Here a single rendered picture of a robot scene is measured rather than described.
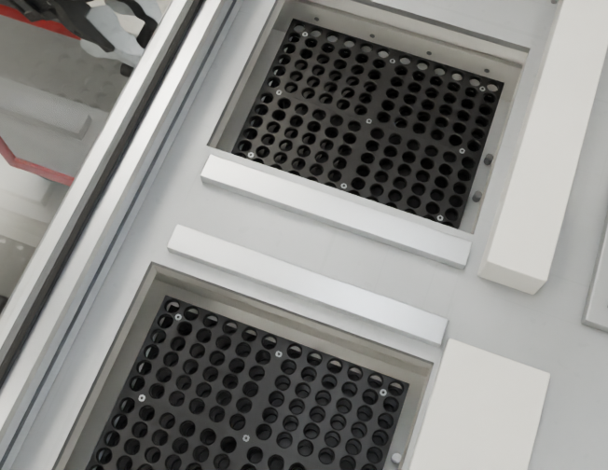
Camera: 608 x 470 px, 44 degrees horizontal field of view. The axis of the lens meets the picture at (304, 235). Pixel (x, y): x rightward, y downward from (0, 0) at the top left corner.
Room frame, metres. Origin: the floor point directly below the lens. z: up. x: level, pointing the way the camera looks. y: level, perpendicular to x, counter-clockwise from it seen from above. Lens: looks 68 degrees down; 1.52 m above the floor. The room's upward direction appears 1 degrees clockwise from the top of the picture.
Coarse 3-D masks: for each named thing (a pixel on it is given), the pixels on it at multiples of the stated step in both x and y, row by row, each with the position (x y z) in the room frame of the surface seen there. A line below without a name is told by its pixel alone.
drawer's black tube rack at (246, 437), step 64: (192, 320) 0.17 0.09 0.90; (192, 384) 0.12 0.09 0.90; (256, 384) 0.12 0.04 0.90; (320, 384) 0.12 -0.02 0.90; (384, 384) 0.12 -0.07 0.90; (128, 448) 0.07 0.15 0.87; (192, 448) 0.07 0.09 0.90; (256, 448) 0.07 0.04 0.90; (320, 448) 0.07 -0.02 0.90; (384, 448) 0.07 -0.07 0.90
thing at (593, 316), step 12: (600, 252) 0.22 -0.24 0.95; (600, 264) 0.21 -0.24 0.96; (600, 276) 0.20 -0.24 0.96; (600, 288) 0.19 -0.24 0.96; (588, 300) 0.18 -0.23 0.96; (600, 300) 0.18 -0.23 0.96; (588, 312) 0.17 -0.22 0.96; (600, 312) 0.17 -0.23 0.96; (588, 324) 0.16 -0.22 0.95; (600, 324) 0.16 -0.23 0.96
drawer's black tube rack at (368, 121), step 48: (288, 48) 0.48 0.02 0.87; (336, 48) 0.46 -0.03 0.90; (384, 48) 0.46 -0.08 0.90; (288, 96) 0.40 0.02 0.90; (336, 96) 0.40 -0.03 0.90; (384, 96) 0.40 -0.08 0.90; (432, 96) 0.42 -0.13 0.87; (480, 96) 0.40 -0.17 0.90; (288, 144) 0.36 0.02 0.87; (336, 144) 0.35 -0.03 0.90; (384, 144) 0.35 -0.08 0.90; (432, 144) 0.35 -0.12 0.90; (480, 144) 0.35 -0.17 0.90; (384, 192) 0.30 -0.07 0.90; (432, 192) 0.30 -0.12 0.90
